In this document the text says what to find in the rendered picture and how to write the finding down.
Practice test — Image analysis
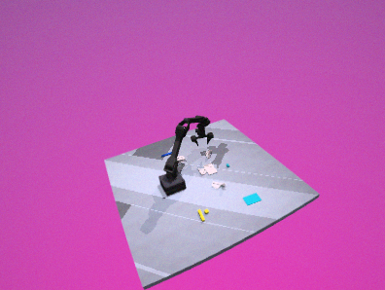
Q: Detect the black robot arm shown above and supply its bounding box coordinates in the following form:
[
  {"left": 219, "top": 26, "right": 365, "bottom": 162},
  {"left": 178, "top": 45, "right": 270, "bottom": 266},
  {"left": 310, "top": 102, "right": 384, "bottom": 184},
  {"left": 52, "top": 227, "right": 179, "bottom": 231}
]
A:
[{"left": 163, "top": 115, "right": 210, "bottom": 182}]

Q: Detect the cyan flat plate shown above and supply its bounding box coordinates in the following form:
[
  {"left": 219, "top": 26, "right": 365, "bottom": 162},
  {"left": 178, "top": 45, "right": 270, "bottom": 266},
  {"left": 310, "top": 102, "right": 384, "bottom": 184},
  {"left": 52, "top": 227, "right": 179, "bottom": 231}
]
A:
[{"left": 243, "top": 194, "right": 262, "bottom": 205}]

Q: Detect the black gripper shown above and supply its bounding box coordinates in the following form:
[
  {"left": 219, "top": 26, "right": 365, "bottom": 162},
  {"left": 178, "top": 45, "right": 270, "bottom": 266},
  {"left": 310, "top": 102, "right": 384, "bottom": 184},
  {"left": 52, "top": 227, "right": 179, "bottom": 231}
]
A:
[{"left": 191, "top": 131, "right": 214, "bottom": 146}]

